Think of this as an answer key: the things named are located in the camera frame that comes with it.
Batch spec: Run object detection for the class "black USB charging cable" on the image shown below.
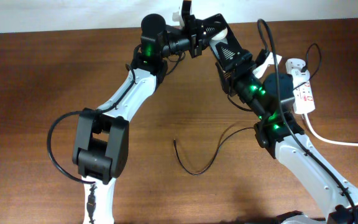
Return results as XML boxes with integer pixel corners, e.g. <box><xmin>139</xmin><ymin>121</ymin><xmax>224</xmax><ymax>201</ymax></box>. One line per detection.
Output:
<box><xmin>172</xmin><ymin>43</ymin><xmax>323</xmax><ymax>176</ymax></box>

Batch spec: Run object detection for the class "black flip smartphone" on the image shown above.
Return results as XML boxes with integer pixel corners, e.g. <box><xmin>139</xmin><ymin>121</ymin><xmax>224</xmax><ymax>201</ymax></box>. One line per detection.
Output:
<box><xmin>211</xmin><ymin>27</ymin><xmax>228</xmax><ymax>41</ymax></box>

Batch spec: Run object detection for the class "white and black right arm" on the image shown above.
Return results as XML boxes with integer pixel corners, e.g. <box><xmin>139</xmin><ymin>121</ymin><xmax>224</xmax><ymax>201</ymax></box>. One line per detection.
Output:
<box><xmin>209</xmin><ymin>40</ymin><xmax>358</xmax><ymax>223</ymax></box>

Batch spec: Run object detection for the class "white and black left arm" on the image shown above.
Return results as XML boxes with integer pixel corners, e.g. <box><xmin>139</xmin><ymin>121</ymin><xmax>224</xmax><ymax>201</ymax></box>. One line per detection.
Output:
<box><xmin>72</xmin><ymin>14</ymin><xmax>227</xmax><ymax>223</ymax></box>

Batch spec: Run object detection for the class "white USB charger adapter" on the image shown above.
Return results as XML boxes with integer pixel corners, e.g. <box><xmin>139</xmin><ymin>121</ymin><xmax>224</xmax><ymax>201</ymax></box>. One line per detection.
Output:
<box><xmin>289</xmin><ymin>68</ymin><xmax>310</xmax><ymax>84</ymax></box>

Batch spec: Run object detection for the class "white power strip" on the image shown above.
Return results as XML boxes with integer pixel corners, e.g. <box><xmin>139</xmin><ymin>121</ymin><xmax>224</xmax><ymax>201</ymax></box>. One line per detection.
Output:
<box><xmin>285</xmin><ymin>58</ymin><xmax>315</xmax><ymax>114</ymax></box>

